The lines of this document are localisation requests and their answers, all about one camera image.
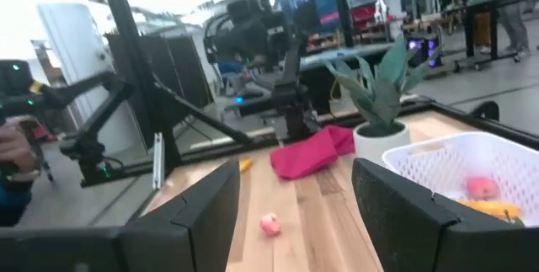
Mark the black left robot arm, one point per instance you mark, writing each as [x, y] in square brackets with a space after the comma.
[248, 32]

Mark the black table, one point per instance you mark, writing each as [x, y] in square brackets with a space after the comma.
[469, 28]

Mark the red folded cloth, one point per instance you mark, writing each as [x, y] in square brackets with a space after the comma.
[307, 154]

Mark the person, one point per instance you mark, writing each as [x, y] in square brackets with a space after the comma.
[511, 19]

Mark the pale pink faceted ball fruit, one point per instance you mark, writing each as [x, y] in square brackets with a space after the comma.
[270, 224]

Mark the grey computer desk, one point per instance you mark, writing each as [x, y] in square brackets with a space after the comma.
[345, 55]

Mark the white perforated plastic basket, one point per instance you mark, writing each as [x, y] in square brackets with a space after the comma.
[463, 158]

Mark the black computer mouse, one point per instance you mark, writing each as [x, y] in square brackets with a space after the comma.
[248, 94]

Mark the black cabinet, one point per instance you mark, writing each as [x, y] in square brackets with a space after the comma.
[185, 70]

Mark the snake plant in white pot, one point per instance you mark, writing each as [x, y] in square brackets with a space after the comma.
[383, 95]

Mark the silver metal bar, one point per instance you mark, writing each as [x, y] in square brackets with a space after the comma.
[158, 162]

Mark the person's hand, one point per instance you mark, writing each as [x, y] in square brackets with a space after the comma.
[14, 145]

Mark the pink peach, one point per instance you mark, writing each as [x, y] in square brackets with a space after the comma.
[482, 188]

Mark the white door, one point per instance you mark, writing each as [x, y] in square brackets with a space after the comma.
[71, 53]

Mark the person's forearm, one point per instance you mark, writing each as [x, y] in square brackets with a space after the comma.
[12, 200]

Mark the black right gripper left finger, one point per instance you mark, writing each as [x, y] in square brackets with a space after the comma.
[202, 230]

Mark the yellow banana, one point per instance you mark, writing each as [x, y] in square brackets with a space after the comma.
[246, 165]
[490, 209]

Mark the computer tower with purple lights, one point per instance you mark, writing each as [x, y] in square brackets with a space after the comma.
[423, 49]

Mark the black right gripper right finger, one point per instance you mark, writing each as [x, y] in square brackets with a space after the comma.
[400, 221]

